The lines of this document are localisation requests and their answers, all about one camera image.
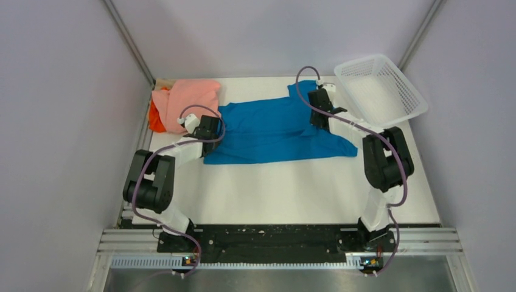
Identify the blue t shirt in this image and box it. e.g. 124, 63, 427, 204
204, 80, 358, 165

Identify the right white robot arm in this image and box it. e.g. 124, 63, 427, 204
308, 88, 414, 251

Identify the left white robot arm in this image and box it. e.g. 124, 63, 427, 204
122, 114, 225, 254

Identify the pink folded t shirt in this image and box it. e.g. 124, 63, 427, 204
154, 78, 221, 134

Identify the orange folded t shirt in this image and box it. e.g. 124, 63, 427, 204
148, 87, 168, 133

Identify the white plastic basket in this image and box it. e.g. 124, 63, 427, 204
333, 54, 429, 128

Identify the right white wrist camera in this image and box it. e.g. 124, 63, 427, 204
316, 80, 336, 100

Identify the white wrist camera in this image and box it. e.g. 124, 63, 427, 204
316, 80, 336, 100
177, 114, 200, 134

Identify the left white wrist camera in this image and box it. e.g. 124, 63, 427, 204
177, 114, 200, 134

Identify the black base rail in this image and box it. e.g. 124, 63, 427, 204
157, 224, 396, 264

